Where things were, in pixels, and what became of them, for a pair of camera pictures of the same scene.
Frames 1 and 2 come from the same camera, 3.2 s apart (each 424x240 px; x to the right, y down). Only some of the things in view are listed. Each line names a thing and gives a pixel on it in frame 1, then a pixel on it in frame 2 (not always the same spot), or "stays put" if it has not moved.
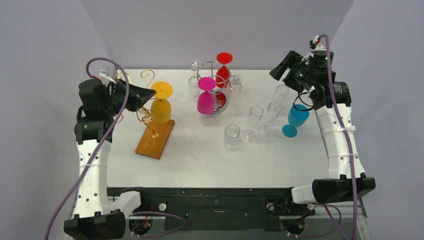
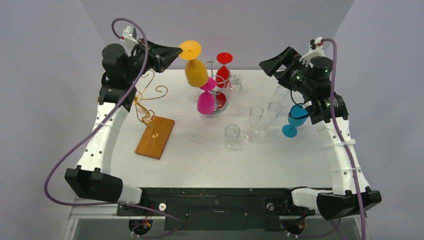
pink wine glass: (206, 100) stays put
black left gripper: (137, 96) to (161, 56)
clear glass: (274, 108) stays put
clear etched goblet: (231, 133) stays put
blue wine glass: (297, 115) stays put
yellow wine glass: (160, 105) to (196, 73)
